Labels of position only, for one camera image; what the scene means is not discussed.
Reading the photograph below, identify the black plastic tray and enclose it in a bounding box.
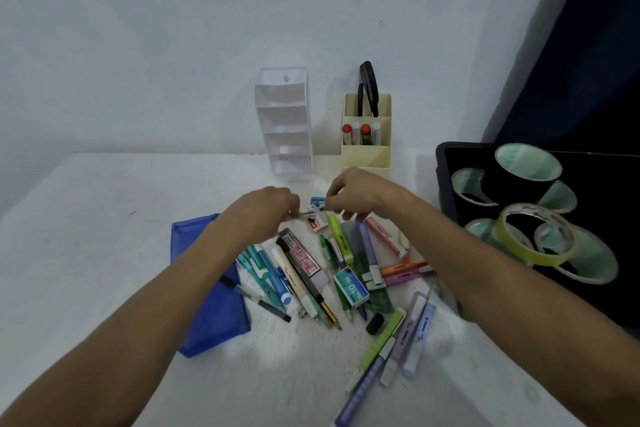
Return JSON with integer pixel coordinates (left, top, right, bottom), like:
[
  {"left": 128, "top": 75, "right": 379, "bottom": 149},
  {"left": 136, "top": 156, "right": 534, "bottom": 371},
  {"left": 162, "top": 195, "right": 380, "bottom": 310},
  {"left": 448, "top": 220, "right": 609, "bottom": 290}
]
[{"left": 435, "top": 141, "right": 640, "bottom": 330}]

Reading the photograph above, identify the yellow clear tape roll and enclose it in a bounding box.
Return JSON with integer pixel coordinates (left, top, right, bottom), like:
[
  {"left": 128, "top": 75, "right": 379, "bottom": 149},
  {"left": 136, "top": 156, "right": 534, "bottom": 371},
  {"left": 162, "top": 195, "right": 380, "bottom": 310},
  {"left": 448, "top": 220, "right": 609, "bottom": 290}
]
[{"left": 495, "top": 202, "right": 579, "bottom": 268}]

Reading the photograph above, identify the blue mesh pencil pouch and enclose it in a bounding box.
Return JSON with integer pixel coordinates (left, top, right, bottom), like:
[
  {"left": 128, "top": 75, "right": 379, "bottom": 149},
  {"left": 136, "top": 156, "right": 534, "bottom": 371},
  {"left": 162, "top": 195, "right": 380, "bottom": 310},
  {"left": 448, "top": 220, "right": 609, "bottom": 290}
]
[{"left": 169, "top": 213, "right": 252, "bottom": 358}]

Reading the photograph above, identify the dark blue curtain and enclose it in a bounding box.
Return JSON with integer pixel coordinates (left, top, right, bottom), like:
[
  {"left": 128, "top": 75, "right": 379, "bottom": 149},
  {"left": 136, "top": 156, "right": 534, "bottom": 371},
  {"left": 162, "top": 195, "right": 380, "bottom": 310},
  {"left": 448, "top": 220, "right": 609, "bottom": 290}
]
[{"left": 482, "top": 0, "right": 640, "bottom": 157}]

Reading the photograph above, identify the cream pen holder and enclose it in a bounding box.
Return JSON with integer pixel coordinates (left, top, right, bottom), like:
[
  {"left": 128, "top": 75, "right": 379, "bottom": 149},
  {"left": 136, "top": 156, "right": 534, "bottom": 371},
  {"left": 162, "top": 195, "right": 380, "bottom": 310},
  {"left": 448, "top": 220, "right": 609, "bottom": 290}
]
[{"left": 341, "top": 93, "right": 393, "bottom": 177}]

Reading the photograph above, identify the person's left forearm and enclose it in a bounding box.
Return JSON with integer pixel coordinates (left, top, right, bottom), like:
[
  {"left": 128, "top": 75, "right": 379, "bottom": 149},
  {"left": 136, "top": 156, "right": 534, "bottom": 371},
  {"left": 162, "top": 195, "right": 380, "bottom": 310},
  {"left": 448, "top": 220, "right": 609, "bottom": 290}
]
[{"left": 0, "top": 221, "right": 241, "bottom": 427}]

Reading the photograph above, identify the clear tiered organizer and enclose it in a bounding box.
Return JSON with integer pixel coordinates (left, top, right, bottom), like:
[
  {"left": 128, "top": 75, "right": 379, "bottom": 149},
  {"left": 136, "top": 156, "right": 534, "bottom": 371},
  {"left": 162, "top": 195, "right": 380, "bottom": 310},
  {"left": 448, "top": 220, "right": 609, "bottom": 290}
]
[{"left": 253, "top": 66, "right": 315, "bottom": 177}]

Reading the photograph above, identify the person's right hand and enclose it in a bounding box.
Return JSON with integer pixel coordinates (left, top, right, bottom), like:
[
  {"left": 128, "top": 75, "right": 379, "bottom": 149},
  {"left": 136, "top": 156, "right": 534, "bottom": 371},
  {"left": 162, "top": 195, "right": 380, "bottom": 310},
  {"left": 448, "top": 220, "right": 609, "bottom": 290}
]
[{"left": 325, "top": 167, "right": 417, "bottom": 222}]

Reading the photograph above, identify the person's left hand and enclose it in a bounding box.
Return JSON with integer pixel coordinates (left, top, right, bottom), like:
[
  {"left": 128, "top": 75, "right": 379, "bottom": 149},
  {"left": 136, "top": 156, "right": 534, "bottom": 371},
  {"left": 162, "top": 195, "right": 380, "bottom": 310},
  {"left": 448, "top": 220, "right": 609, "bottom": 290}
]
[{"left": 219, "top": 185, "right": 301, "bottom": 248}]

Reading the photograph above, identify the white eraser red label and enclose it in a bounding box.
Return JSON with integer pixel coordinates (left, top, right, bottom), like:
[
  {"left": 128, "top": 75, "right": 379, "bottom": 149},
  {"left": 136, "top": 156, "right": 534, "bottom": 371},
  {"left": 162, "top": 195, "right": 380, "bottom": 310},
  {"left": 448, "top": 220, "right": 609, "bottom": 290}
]
[{"left": 305, "top": 211, "right": 329, "bottom": 234}]

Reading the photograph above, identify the pile of pens and markers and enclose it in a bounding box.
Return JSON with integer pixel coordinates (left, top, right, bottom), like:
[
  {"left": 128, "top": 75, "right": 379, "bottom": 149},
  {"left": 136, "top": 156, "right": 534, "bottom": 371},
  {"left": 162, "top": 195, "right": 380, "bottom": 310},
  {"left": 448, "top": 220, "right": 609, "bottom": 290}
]
[{"left": 218, "top": 196, "right": 439, "bottom": 427}]

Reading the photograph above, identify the person's right forearm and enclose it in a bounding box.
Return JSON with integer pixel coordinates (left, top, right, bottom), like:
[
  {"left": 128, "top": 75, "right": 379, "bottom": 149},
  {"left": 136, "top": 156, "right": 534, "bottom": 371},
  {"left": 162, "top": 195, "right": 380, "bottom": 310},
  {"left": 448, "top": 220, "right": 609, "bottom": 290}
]
[{"left": 399, "top": 191, "right": 640, "bottom": 427}]

